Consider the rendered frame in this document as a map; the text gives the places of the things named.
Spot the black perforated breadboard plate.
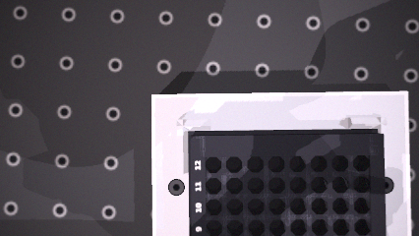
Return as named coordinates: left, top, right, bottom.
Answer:
left=0, top=0, right=419, bottom=236

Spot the dark grey well plate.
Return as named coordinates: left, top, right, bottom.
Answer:
left=188, top=129, right=387, bottom=236

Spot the white plate holder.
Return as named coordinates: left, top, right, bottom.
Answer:
left=151, top=91, right=411, bottom=236

